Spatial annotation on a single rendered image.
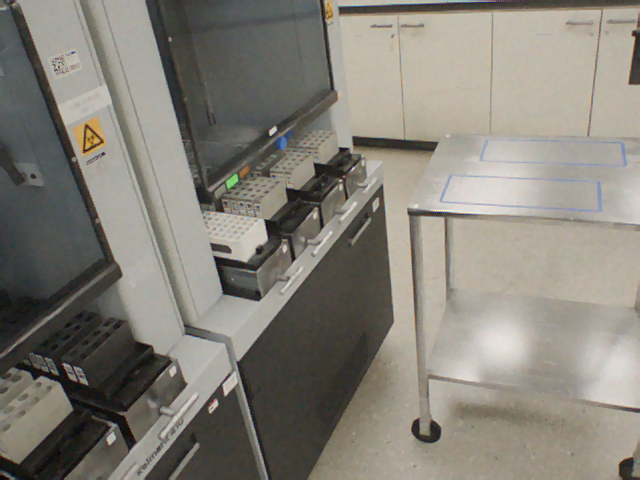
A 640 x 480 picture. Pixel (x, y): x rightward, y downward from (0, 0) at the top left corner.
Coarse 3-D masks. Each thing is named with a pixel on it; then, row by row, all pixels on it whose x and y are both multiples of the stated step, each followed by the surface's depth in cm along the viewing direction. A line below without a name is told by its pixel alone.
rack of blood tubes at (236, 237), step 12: (204, 216) 134; (216, 216) 134; (228, 216) 134; (240, 216) 132; (216, 228) 129; (228, 228) 128; (240, 228) 129; (252, 228) 127; (264, 228) 130; (216, 240) 125; (228, 240) 124; (240, 240) 123; (252, 240) 126; (264, 240) 131; (216, 252) 127; (228, 252) 131; (240, 252) 124; (252, 252) 127
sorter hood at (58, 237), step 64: (0, 0) 75; (0, 64) 75; (0, 128) 76; (64, 128) 84; (0, 192) 77; (64, 192) 86; (0, 256) 78; (64, 256) 88; (0, 320) 80; (64, 320) 88
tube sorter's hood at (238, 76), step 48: (192, 0) 105; (240, 0) 118; (288, 0) 134; (192, 48) 107; (240, 48) 120; (288, 48) 137; (192, 96) 109; (240, 96) 122; (288, 96) 140; (336, 96) 160; (192, 144) 111; (240, 144) 124
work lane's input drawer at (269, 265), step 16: (272, 240) 131; (256, 256) 126; (272, 256) 128; (288, 256) 134; (224, 272) 127; (240, 272) 125; (256, 272) 123; (272, 272) 128; (256, 288) 125; (288, 288) 127
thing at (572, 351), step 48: (480, 144) 161; (528, 144) 157; (576, 144) 154; (624, 144) 150; (432, 192) 140; (480, 192) 138; (528, 192) 135; (576, 192) 132; (624, 192) 130; (480, 336) 174; (528, 336) 172; (576, 336) 170; (624, 336) 167; (480, 384) 159; (528, 384) 156; (576, 384) 154; (624, 384) 152; (432, 432) 174
